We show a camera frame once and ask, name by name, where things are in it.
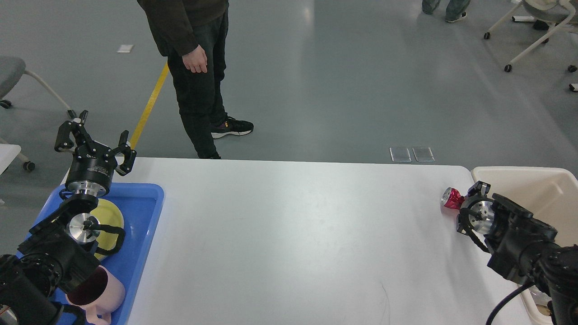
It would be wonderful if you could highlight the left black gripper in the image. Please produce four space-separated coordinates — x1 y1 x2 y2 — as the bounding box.
54 111 137 197

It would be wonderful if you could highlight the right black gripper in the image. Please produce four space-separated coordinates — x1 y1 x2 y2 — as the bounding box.
457 181 494 235

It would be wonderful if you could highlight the crushed red can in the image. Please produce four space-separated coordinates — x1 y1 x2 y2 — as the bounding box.
440 187 465 210

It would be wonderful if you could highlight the yellow plate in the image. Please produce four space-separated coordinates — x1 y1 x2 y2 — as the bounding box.
89 198 124 251

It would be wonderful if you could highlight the pink mug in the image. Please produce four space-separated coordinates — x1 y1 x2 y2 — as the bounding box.
65 265 125 325

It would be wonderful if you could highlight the aluminium foil tray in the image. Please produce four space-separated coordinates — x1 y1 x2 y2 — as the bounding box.
528 286 551 316

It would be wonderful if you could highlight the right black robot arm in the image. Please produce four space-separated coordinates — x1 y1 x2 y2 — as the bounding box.
442 181 578 325

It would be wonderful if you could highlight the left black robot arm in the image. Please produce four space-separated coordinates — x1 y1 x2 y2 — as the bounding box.
0 111 137 325

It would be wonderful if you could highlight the beige waste bin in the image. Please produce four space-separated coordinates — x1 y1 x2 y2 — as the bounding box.
471 166 578 325

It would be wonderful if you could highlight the floor socket plate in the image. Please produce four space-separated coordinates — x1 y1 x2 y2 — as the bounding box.
389 147 412 163
411 146 436 162

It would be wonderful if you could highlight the white office chair left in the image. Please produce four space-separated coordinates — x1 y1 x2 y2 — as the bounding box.
0 56 77 172

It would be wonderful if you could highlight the white office chair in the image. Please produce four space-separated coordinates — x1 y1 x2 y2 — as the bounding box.
0 56 77 172
483 0 578 93

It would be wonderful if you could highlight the person in black clothes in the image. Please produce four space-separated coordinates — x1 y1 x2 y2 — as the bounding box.
138 0 254 160

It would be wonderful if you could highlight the person in grey jeans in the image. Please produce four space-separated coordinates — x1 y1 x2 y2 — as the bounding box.
421 0 471 23

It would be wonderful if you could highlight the white office chair right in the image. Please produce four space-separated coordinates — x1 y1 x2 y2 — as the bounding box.
483 0 578 93

